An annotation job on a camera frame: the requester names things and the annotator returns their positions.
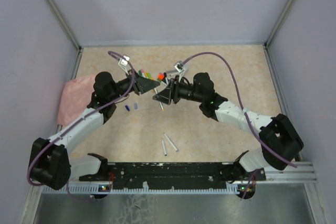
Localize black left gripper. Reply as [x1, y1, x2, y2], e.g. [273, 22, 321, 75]
[109, 69, 160, 101]

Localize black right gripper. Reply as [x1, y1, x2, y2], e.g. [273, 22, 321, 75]
[153, 75, 204, 105]

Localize yellow capped white marker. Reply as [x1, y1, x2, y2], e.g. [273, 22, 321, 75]
[154, 88, 164, 111]

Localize grey blue capped marker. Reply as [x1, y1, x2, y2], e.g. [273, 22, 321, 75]
[163, 133, 179, 152]

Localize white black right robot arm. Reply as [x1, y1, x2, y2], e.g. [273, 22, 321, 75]
[153, 72, 304, 180]

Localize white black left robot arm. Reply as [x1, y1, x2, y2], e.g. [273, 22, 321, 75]
[27, 72, 159, 190]

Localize black capped white marker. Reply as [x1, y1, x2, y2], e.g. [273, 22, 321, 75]
[162, 72, 169, 85]

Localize pink cloth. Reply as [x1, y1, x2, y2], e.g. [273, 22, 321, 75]
[57, 74, 96, 126]

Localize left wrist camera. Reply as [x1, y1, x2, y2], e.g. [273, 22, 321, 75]
[118, 55, 130, 74]

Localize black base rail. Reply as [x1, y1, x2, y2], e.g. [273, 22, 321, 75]
[79, 162, 253, 190]

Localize aluminium frame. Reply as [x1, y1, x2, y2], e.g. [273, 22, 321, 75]
[26, 0, 335, 216]

